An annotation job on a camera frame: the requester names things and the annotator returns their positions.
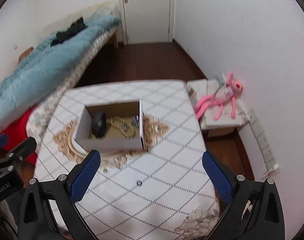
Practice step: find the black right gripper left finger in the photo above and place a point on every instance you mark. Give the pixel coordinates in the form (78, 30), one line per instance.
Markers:
(36, 218)

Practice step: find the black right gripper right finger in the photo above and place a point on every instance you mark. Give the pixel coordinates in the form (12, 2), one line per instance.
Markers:
(254, 209)

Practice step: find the red bed sheet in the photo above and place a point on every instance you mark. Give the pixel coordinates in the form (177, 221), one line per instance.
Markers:
(16, 132)

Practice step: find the white power strip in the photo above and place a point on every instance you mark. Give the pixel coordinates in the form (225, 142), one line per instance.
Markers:
(264, 145)

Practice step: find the teal blanket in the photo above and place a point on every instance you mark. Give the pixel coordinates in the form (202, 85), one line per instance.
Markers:
(47, 67)

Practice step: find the white side box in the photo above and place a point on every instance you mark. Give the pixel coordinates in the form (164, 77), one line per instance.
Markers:
(225, 124)

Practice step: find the white cardboard box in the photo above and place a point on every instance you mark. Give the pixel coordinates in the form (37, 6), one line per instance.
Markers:
(124, 127)

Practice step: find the pink plush toy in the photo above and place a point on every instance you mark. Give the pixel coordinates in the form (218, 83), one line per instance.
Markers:
(227, 92)

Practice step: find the black garment on bed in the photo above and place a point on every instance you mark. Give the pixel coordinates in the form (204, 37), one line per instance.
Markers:
(74, 29)

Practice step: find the white door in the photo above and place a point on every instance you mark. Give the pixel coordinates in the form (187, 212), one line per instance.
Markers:
(147, 21)

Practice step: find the wooden bed frame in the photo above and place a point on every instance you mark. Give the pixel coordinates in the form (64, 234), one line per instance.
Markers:
(116, 40)

